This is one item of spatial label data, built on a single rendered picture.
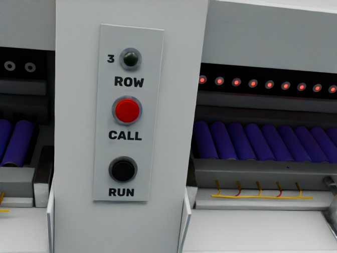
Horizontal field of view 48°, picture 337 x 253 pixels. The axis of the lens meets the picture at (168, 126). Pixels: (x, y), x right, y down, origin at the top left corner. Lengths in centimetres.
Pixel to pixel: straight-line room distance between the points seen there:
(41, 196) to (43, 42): 13
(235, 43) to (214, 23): 2
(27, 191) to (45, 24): 15
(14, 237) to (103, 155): 10
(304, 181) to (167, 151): 18
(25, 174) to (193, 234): 15
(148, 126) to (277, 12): 11
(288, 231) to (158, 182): 14
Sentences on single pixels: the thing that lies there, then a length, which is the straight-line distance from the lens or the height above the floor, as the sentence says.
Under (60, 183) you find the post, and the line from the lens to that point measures 28.
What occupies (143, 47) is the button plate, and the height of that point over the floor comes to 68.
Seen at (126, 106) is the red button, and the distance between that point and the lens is 25.
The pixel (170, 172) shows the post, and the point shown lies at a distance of 28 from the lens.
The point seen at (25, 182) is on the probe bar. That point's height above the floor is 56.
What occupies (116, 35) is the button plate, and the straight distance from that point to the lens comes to 25.
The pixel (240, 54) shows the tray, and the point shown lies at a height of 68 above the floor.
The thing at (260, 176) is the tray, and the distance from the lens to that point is 38.
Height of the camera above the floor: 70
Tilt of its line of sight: 17 degrees down
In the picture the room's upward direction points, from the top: 6 degrees clockwise
